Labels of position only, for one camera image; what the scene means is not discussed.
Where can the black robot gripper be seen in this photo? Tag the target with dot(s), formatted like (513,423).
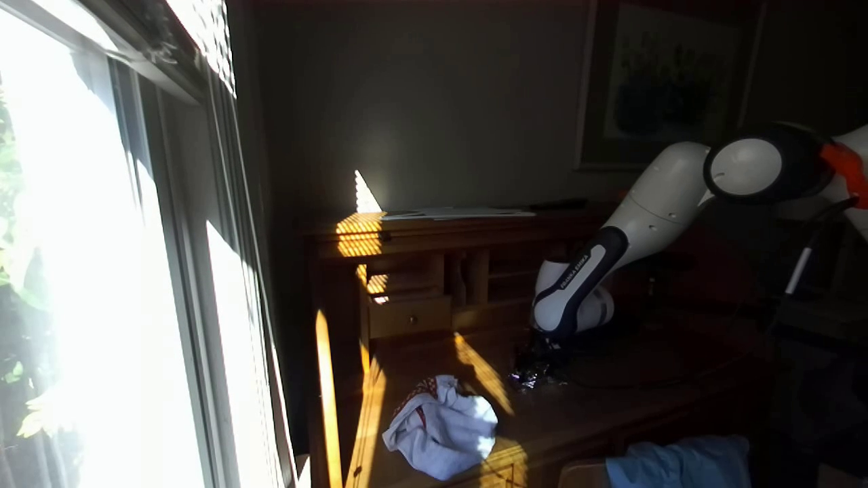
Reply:
(545,354)

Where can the foil piece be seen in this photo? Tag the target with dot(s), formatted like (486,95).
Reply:
(534,378)

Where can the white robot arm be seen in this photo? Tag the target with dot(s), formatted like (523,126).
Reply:
(762,166)

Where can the small wooden drawer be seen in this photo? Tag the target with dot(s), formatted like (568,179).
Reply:
(393,317)

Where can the crumpled white cloth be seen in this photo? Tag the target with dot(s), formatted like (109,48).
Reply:
(442,430)

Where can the wooden roll-top desk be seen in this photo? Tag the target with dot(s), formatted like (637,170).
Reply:
(679,361)

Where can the blue cloth on chair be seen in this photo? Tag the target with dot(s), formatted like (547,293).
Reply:
(698,461)

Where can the framed wall picture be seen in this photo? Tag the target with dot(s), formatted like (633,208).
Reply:
(660,71)

